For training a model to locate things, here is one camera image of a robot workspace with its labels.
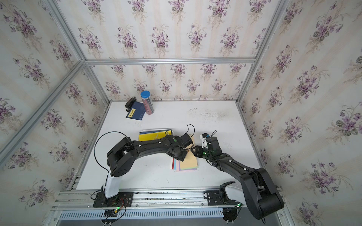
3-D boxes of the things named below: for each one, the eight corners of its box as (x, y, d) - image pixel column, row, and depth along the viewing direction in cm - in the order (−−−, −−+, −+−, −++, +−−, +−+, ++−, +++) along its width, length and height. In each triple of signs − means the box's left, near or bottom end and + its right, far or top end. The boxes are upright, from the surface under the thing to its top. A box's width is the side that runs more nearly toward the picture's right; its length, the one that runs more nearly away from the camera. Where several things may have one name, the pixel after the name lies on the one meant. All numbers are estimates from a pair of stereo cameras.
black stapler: (126, 111, 116) (124, 106, 112) (133, 99, 125) (131, 94, 121) (129, 111, 116) (127, 106, 111) (136, 100, 125) (134, 95, 120)
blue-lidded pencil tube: (145, 114, 114) (139, 97, 98) (146, 108, 118) (141, 90, 103) (153, 114, 114) (149, 97, 98) (154, 108, 118) (150, 90, 103)
